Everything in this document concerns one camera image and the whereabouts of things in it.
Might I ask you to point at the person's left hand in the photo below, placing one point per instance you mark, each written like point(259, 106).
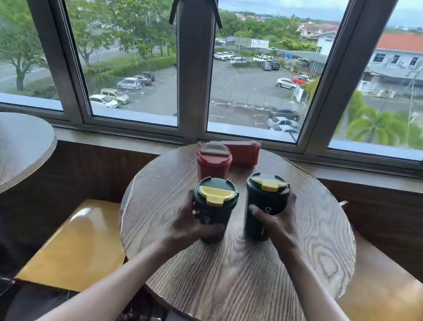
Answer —
point(179, 232)

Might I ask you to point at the person's right hand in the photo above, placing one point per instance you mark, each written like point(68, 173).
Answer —
point(282, 233)

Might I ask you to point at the person's left thumb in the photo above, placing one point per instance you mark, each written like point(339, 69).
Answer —
point(211, 229)

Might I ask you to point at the person's right thumb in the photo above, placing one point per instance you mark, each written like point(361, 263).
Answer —
point(259, 215)

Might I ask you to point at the green cup plain yellow lid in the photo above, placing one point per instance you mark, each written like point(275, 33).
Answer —
point(214, 203)

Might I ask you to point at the person's left forearm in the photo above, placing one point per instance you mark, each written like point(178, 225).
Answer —
point(104, 294)

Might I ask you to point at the red box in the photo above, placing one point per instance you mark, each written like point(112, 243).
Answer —
point(243, 153)

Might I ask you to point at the red cup with lid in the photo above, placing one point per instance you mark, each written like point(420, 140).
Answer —
point(213, 162)

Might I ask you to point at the group of parked cars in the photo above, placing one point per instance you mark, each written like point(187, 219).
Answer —
point(247, 91)

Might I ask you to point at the yellow square stool seat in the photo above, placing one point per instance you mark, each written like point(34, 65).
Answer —
point(386, 301)
point(78, 245)

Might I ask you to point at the palm tree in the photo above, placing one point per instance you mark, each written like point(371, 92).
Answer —
point(375, 125)

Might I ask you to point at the black loose window seal strip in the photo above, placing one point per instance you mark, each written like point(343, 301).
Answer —
point(217, 7)
point(174, 8)

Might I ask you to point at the large green tree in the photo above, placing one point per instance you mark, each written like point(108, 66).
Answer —
point(11, 27)

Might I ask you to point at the grey window frame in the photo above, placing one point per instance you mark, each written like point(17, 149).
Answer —
point(191, 62)

